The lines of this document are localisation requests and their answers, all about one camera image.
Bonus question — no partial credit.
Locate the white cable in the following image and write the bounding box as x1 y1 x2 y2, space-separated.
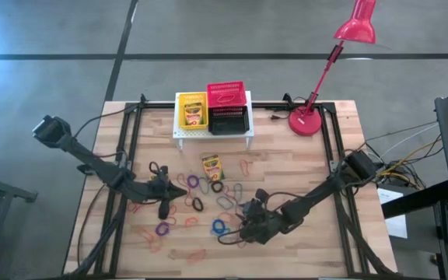
366 121 439 152

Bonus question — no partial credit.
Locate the white perforated metal shelf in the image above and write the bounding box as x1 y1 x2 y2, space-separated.
172 90 255 151

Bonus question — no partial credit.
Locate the red plastic basket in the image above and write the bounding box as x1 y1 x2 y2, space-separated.
206 80 247 109

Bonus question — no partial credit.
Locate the blue coil wrist keychain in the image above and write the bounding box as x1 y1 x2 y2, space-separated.
212 219 227 236

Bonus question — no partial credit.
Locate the red desk lamp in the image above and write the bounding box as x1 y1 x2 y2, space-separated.
288 0 377 137

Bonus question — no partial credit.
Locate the white paper sheet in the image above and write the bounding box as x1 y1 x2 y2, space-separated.
377 187 408 240

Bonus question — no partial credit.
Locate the yellow plastic basket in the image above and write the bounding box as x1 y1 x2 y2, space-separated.
177 91 209 131

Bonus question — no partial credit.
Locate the brown cable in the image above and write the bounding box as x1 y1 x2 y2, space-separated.
76 183 107 269

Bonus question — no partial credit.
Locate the black plastic basket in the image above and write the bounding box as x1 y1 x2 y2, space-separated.
207 105 250 136

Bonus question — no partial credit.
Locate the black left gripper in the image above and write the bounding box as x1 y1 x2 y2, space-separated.
145 166 188 220

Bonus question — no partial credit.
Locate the yellow cable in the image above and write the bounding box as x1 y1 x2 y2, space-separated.
377 138 443 186

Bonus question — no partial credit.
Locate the black lamp power plug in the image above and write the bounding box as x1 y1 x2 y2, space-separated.
268 110 292 121

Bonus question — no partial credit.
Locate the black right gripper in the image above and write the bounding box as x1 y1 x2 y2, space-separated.
239 189 283 246

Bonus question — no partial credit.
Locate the black desk beam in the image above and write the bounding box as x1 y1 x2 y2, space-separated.
381 179 448 219

